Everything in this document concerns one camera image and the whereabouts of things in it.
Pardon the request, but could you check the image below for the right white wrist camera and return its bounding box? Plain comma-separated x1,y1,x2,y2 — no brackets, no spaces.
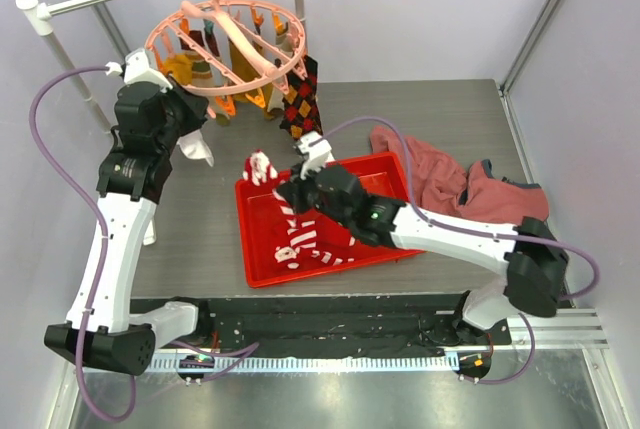
295,131,335,179

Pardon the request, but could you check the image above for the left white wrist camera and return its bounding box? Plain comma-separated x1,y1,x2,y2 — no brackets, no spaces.
105,48,173,91

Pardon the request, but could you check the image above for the red santa sock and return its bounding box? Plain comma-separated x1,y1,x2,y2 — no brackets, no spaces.
274,246,300,270

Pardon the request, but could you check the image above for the pink round clip hanger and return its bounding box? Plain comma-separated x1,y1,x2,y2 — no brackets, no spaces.
145,0,307,125

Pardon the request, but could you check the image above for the white clothes rack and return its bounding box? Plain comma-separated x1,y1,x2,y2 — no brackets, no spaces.
15,0,306,133

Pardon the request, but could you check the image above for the pink crumpled garment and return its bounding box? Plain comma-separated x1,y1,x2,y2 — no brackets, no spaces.
369,125,550,225

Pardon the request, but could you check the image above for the red plastic tray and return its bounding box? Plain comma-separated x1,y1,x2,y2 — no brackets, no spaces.
234,151,426,289

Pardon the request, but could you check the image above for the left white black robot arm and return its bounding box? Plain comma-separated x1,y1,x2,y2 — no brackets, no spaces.
44,82,213,376

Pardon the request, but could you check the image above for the beige brown striped sock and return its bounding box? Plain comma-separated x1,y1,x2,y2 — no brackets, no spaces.
180,40,217,88

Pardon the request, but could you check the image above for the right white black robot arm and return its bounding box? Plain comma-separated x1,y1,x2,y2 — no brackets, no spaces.
275,164,569,344

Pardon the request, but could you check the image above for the red white striped sock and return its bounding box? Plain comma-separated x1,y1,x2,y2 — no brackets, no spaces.
242,148,301,230
270,219,355,269

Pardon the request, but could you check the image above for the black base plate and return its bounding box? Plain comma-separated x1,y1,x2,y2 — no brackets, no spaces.
164,293,514,358

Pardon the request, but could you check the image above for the black argyle sock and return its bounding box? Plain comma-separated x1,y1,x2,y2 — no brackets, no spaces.
276,31,300,57
279,55,323,141

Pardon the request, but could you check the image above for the white black striped sock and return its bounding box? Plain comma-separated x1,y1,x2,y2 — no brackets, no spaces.
177,130,215,167

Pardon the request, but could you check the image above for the white slotted cable duct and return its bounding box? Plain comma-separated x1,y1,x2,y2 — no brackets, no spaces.
147,352,459,374

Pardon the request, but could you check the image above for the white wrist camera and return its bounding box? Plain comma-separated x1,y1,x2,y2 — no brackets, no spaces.
105,48,173,91
295,131,335,179

